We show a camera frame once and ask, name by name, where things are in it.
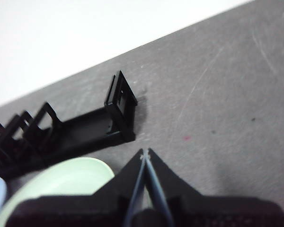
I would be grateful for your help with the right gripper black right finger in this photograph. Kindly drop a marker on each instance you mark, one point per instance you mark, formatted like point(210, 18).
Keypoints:
point(203, 212)

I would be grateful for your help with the black plate rack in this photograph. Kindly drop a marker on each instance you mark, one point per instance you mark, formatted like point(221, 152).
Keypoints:
point(85, 132)

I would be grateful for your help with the pale green plate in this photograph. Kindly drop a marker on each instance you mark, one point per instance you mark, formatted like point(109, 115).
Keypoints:
point(73, 175)

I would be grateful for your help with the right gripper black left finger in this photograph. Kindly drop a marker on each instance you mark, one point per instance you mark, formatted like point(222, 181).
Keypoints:
point(85, 210)

